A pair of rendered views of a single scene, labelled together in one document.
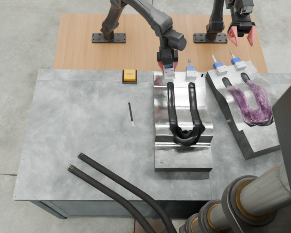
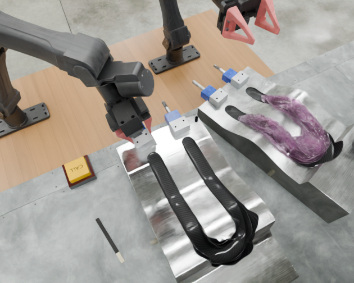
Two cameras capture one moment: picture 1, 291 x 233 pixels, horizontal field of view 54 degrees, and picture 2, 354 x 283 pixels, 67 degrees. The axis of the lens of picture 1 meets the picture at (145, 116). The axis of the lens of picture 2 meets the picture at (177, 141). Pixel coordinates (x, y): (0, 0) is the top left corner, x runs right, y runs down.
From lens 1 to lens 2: 0.73 m
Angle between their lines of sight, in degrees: 11
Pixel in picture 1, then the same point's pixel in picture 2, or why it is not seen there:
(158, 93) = (140, 182)
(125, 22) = (37, 85)
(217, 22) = (178, 30)
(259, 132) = (335, 173)
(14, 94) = not seen: outside the picture
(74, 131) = not seen: outside the picture
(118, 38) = (35, 115)
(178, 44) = (138, 85)
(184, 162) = not seen: outside the picture
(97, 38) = not seen: outside the picture
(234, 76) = (239, 97)
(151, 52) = (99, 115)
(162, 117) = (169, 229)
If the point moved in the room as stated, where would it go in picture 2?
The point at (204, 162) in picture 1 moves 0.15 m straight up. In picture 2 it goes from (280, 273) to (307, 268)
